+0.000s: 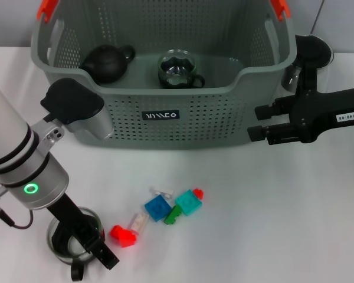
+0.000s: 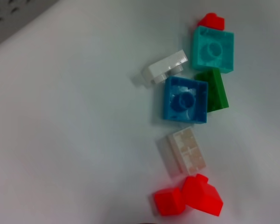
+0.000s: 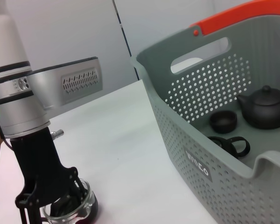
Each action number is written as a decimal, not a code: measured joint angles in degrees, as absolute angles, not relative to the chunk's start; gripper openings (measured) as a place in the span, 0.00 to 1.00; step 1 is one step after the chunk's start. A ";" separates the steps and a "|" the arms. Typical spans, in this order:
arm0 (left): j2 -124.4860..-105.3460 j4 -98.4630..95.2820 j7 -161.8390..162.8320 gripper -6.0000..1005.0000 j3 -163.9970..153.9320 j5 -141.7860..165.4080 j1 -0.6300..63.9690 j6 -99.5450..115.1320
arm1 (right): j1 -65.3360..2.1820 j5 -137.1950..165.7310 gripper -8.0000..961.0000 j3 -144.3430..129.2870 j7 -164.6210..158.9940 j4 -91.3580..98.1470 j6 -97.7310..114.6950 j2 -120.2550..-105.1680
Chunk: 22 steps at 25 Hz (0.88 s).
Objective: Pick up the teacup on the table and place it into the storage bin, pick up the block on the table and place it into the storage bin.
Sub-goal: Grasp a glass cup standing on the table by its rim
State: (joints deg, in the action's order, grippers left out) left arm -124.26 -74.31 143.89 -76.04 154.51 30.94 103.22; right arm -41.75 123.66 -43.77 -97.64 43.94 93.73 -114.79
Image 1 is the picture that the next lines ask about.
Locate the small white building block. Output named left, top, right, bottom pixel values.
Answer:
left=149, top=185, right=175, bottom=199

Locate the orange basket carry handle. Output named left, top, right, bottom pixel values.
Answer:
left=37, top=0, right=291, bottom=23

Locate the grey-green perforated storage basket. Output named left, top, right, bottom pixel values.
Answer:
left=31, top=0, right=297, bottom=152

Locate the glass teacup black holder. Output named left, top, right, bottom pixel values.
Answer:
left=46, top=207, right=104, bottom=281
left=158, top=49, right=206, bottom=89

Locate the left gripper connector cable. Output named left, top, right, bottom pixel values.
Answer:
left=0, top=188, right=35, bottom=229

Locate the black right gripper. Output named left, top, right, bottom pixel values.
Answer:
left=247, top=85, right=354, bottom=145

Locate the blue square building block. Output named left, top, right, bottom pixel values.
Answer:
left=144, top=195, right=172, bottom=222

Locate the thin black camera cable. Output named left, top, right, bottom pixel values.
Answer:
left=310, top=0, right=326, bottom=34

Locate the large red building block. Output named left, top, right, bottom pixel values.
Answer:
left=109, top=225, right=137, bottom=249

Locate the green building block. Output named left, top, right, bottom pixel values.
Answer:
left=163, top=205, right=183, bottom=226

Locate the teal square building block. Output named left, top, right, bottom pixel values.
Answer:
left=175, top=189, right=202, bottom=217

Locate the glass carafe black lid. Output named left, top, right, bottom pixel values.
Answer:
left=270, top=34, right=335, bottom=101

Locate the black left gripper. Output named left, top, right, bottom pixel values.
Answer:
left=46, top=194, right=120, bottom=271

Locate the translucent white building block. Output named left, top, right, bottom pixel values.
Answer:
left=129, top=212, right=150, bottom=235

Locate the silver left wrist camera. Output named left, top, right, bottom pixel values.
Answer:
left=40, top=78, right=114, bottom=139

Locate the black ceramic teapot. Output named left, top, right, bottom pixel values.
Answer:
left=81, top=44, right=136, bottom=84

